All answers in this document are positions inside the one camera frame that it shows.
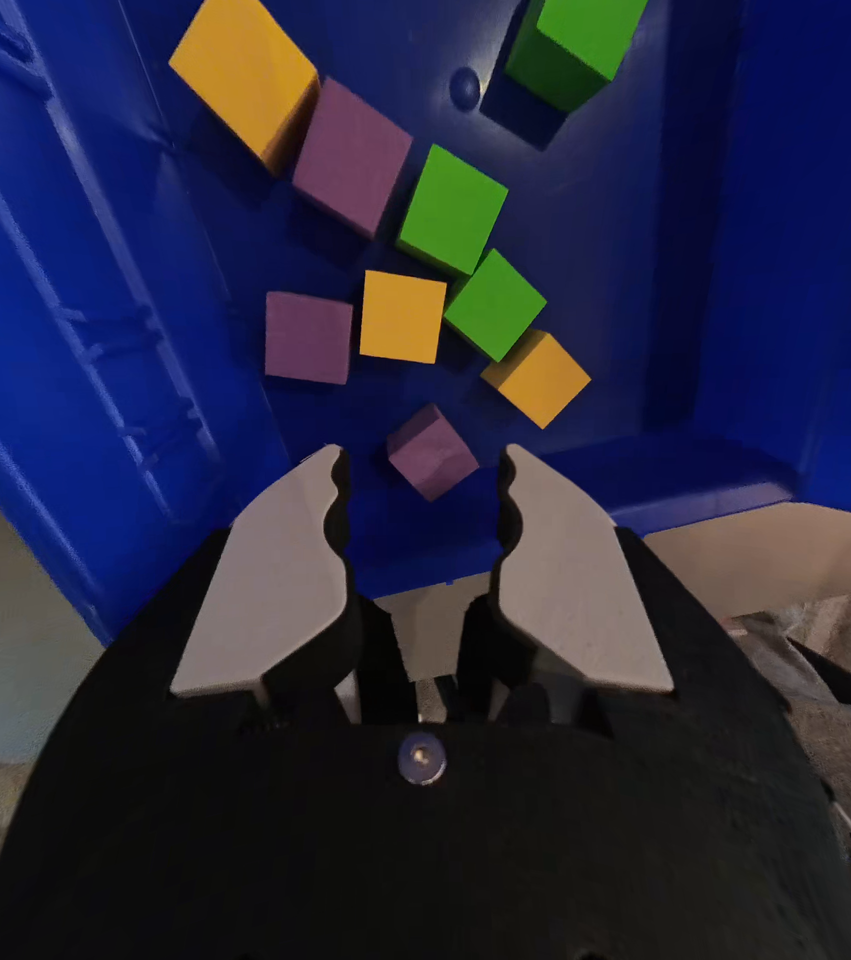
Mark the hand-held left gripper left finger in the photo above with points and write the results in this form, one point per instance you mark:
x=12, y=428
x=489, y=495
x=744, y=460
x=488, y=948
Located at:
x=268, y=592

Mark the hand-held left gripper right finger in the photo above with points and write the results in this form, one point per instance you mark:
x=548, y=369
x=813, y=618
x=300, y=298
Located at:
x=575, y=600

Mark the purple cube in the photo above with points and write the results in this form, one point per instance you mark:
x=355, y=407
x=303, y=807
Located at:
x=433, y=454
x=308, y=337
x=350, y=157

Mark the yellow cube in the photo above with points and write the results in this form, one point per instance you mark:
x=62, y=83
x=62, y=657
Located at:
x=542, y=382
x=403, y=316
x=242, y=67

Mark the green cube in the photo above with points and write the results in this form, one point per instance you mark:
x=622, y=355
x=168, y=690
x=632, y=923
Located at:
x=497, y=304
x=568, y=45
x=452, y=210

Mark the blue plastic bin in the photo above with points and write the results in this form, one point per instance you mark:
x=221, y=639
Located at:
x=95, y=300

